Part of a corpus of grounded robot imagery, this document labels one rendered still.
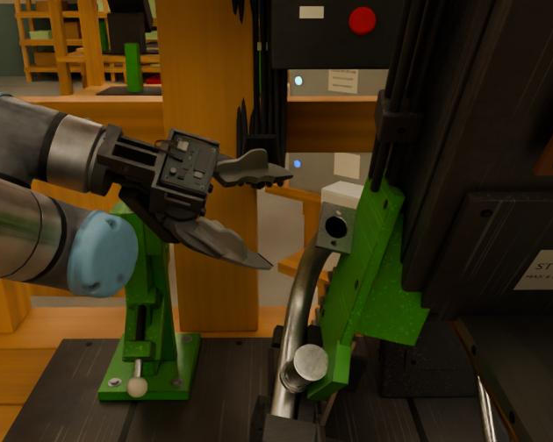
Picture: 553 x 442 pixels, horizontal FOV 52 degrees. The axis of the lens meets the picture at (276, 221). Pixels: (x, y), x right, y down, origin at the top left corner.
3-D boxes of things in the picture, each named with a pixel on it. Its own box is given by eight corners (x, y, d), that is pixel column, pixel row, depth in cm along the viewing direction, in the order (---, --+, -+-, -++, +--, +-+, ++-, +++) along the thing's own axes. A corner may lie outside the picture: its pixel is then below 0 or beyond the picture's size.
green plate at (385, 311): (400, 391, 60) (477, 214, 53) (326, 375, 59) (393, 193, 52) (381, 332, 70) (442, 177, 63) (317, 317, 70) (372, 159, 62)
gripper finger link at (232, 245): (264, 274, 56) (195, 213, 56) (252, 289, 61) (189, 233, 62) (283, 253, 57) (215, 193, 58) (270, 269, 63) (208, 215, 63)
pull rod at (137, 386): (146, 402, 76) (142, 366, 74) (125, 402, 76) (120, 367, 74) (154, 375, 81) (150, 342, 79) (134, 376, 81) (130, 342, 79)
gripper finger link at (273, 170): (304, 159, 62) (222, 169, 59) (290, 181, 67) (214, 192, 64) (296, 133, 63) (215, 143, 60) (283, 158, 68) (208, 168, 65)
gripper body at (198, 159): (208, 206, 55) (85, 170, 54) (198, 236, 63) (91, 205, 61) (227, 141, 58) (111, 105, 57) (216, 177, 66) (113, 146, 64)
